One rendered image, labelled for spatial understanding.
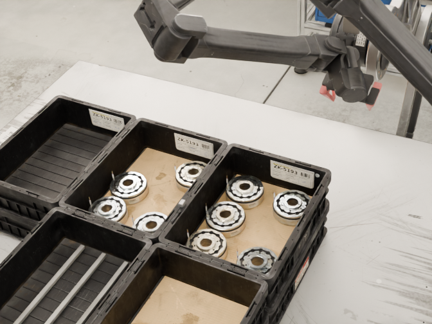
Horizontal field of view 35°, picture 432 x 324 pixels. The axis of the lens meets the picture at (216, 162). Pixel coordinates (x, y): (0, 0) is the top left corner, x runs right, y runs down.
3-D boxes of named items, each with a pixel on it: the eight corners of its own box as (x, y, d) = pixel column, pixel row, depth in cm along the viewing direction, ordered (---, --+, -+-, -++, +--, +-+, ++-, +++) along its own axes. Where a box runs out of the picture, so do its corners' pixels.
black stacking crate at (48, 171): (65, 124, 218) (58, 95, 210) (143, 147, 206) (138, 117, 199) (-19, 204, 192) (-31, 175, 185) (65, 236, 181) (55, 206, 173)
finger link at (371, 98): (374, 121, 170) (373, 101, 162) (347, 114, 172) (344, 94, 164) (383, 99, 172) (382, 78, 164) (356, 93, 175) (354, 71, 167)
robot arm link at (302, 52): (171, 8, 132) (150, 42, 140) (178, 32, 129) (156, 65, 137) (341, 30, 154) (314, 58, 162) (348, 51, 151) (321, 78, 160)
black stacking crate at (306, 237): (233, 173, 195) (231, 143, 187) (330, 203, 183) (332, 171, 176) (162, 272, 169) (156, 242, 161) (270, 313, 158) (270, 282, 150)
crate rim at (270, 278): (231, 148, 188) (230, 141, 187) (333, 177, 177) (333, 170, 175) (156, 247, 163) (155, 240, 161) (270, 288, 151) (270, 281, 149)
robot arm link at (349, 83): (326, 33, 152) (305, 56, 158) (333, 74, 146) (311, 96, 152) (368, 46, 157) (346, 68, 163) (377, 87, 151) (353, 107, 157)
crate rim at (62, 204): (140, 122, 200) (139, 116, 198) (231, 148, 188) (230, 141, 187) (57, 211, 174) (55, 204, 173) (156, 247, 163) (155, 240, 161)
